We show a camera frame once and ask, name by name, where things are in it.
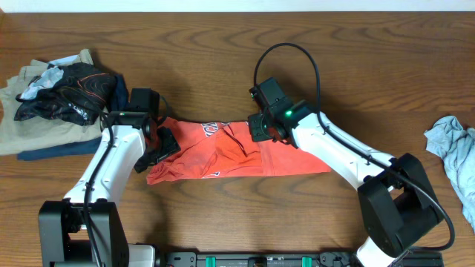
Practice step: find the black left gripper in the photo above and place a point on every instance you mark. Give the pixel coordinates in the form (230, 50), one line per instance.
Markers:
(171, 144)

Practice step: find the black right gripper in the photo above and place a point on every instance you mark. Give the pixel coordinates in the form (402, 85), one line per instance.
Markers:
(256, 132)

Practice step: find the orange-red t-shirt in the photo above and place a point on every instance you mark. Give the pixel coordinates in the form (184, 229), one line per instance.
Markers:
(220, 150)

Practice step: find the light blue-grey garment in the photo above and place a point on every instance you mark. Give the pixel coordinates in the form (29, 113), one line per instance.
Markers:
(454, 145)

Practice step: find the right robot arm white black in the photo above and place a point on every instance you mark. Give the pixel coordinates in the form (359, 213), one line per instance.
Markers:
(398, 203)

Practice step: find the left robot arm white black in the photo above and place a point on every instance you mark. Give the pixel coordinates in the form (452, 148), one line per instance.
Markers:
(84, 228)

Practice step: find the navy blue folded garment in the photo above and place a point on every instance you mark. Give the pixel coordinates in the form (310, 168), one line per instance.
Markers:
(118, 102)

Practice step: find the black patterned folded garment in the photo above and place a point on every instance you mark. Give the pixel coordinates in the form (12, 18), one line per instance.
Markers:
(76, 97)

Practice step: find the beige folded garment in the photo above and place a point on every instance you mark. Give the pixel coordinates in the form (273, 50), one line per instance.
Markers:
(38, 133)

